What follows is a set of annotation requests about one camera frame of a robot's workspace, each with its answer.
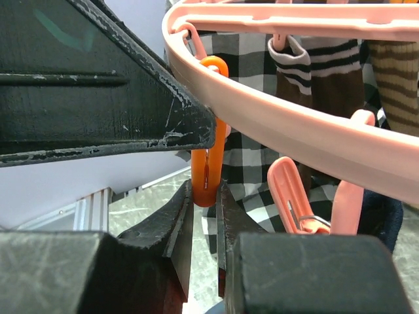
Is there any orange hanger clip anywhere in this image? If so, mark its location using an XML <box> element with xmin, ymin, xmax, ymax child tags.
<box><xmin>190</xmin><ymin>56</ymin><xmax>230</xmax><ymax>207</ymax></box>

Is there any pink round sock hanger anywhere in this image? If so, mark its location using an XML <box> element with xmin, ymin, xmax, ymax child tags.
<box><xmin>162</xmin><ymin>1</ymin><xmax>418</xmax><ymax>203</ymax></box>

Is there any navy patterned sock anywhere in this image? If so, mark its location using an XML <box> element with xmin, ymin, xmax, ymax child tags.
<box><xmin>357</xmin><ymin>190</ymin><xmax>403</xmax><ymax>253</ymax></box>

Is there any brown striped sock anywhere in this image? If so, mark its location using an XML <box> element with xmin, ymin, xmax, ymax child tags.
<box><xmin>368</xmin><ymin>41</ymin><xmax>418</xmax><ymax>137</ymax></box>

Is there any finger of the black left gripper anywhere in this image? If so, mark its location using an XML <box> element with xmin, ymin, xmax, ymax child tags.
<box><xmin>1</xmin><ymin>1</ymin><xmax>215</xmax><ymax>167</ymax></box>

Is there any dark brown sock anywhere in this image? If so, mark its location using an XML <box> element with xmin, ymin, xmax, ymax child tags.
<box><xmin>267</xmin><ymin>35</ymin><xmax>366</xmax><ymax>194</ymax></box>

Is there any black white checkered shirt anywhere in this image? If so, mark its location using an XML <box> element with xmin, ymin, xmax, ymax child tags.
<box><xmin>176</xmin><ymin>31</ymin><xmax>390</xmax><ymax>254</ymax></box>

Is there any pink clip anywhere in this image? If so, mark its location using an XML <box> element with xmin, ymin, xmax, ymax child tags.
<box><xmin>267</xmin><ymin>156</ymin><xmax>365</xmax><ymax>236</ymax></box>

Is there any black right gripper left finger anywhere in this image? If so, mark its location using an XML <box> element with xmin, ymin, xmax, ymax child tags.
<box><xmin>1</xmin><ymin>181</ymin><xmax>194</xmax><ymax>313</ymax></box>

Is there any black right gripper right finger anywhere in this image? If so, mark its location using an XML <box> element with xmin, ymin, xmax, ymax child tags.
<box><xmin>215</xmin><ymin>184</ymin><xmax>412</xmax><ymax>313</ymax></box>

